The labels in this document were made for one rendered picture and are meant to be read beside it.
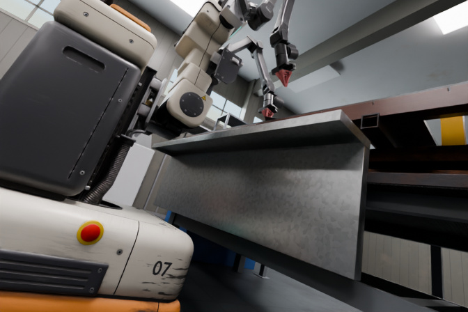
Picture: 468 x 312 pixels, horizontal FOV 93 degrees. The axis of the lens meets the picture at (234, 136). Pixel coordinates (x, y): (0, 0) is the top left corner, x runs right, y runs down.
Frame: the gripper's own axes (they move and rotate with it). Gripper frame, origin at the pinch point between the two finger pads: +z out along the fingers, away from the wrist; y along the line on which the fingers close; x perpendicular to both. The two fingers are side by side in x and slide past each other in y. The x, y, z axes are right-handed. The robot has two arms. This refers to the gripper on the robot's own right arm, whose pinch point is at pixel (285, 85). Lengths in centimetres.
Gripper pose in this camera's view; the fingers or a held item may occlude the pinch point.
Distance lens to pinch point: 111.3
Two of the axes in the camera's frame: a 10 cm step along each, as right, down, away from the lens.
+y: -5.5, 1.6, 8.2
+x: -8.3, 0.2, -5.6
